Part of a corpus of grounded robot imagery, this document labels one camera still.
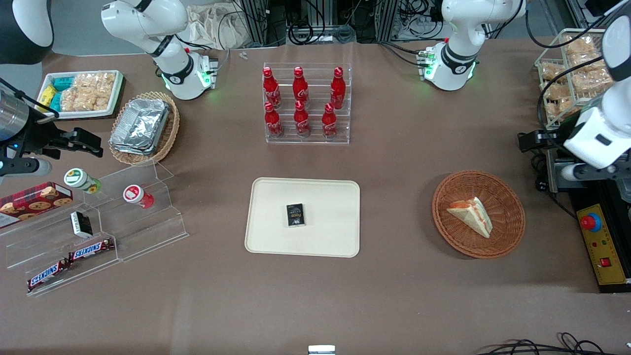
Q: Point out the green cup with sunflower lid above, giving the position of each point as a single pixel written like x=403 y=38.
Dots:
x=78 y=178

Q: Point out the teal snack box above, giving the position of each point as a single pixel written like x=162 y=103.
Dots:
x=63 y=83

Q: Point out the oval tan wicker basket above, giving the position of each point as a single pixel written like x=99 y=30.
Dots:
x=170 y=133

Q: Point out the aluminium frame post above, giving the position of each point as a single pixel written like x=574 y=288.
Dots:
x=256 y=22

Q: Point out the clear fried snack packet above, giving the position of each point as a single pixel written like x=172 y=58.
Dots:
x=553 y=71
x=589 y=80
x=559 y=106
x=579 y=47

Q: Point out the red cup with white lid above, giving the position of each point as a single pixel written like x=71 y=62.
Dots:
x=134 y=194

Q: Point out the yellow snack box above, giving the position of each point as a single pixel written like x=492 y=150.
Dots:
x=47 y=95

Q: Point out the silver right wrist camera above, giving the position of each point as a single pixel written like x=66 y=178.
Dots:
x=24 y=166

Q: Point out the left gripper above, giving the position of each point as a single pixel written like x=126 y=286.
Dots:
x=556 y=138

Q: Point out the white rectangular snack tray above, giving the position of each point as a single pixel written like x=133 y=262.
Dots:
x=74 y=115

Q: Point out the white cloth bag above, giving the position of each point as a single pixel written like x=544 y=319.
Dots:
x=212 y=27

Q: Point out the clear acrylic bottle rack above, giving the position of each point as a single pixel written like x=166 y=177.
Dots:
x=315 y=140

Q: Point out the red emergency stop button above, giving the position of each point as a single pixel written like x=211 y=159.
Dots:
x=590 y=223

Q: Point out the small black snack box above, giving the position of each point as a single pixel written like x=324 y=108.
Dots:
x=295 y=215

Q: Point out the clear acrylic stepped stand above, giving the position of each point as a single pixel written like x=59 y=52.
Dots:
x=148 y=231

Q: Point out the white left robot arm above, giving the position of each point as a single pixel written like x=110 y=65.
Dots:
x=461 y=29

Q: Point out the black and white small box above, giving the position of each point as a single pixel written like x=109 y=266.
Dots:
x=81 y=224

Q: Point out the black food warmer machine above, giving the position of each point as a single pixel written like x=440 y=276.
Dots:
x=606 y=236

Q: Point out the stacked aluminium foil trays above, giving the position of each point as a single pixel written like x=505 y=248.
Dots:
x=140 y=125

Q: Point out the round brown wicker basket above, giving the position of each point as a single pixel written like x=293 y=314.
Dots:
x=503 y=197

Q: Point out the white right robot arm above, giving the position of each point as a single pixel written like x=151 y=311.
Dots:
x=148 y=19

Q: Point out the red rocker switch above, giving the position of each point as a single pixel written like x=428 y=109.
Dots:
x=605 y=262

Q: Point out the brown Snickers bar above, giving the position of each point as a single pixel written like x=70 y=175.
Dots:
x=47 y=276
x=91 y=250

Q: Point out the clear rice cracker packet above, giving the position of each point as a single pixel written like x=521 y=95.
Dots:
x=75 y=100
x=85 y=81
x=105 y=91

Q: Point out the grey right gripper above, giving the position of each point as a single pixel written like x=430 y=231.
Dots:
x=35 y=137

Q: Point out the red cola bottle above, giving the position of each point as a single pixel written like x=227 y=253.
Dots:
x=337 y=89
x=299 y=88
x=329 y=123
x=301 y=121
x=270 y=88
x=273 y=122

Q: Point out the cream plastic tray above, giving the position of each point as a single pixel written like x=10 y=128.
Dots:
x=325 y=197

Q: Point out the triangle sandwich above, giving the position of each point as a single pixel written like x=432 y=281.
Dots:
x=473 y=217

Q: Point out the red cookie box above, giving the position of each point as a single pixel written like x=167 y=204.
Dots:
x=34 y=202

